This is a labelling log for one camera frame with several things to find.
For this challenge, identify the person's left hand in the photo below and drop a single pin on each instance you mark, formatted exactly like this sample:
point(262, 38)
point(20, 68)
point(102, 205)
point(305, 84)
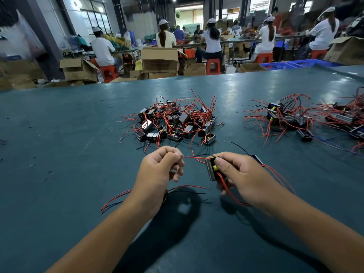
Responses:
point(153, 179)

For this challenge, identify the large closed cardboard box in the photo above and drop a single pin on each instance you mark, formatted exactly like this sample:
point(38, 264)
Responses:
point(160, 59)

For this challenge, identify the low cardboard box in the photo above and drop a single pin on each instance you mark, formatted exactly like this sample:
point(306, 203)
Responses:
point(195, 69)

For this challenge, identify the person's right hand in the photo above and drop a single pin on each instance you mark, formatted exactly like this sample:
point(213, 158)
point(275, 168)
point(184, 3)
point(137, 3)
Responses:
point(253, 179)

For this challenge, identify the tilted cardboard box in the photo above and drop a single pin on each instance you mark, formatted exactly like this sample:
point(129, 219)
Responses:
point(347, 51)

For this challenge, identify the shallow cardboard box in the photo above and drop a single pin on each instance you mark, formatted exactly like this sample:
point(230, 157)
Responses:
point(252, 68)

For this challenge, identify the blue plastic crate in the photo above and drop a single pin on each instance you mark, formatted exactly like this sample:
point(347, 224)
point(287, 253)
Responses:
point(313, 62)
point(278, 65)

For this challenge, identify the open cardboard box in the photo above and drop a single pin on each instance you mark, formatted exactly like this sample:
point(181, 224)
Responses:
point(79, 70)

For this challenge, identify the person's left forearm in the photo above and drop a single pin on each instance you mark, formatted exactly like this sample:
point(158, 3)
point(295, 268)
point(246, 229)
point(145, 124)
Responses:
point(96, 244)

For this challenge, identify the person's right forearm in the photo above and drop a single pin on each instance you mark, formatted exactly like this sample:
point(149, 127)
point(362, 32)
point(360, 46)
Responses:
point(324, 236)

